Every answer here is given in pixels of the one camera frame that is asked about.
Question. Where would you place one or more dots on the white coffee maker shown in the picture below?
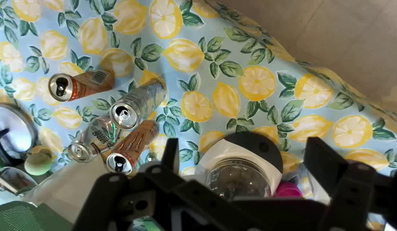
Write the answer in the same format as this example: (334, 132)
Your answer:
(244, 145)

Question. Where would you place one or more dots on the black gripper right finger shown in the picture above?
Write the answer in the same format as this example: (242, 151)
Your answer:
(355, 188)

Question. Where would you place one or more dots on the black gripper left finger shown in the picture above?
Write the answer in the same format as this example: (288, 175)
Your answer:
(116, 201)

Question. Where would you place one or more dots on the lemon print tablecloth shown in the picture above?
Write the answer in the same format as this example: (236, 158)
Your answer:
(224, 73)

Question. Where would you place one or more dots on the pink bottle cap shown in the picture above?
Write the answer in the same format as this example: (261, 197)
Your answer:
(287, 190)

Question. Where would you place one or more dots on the pale green round ball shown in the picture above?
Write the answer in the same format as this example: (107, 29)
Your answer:
(39, 161)

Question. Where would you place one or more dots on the glass coffee carafe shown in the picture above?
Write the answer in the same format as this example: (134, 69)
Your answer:
(238, 178)

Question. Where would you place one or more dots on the clear silver can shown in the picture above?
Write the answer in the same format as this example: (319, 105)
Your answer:
(99, 136)

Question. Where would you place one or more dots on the brown orange can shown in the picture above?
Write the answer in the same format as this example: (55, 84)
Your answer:
(125, 154)

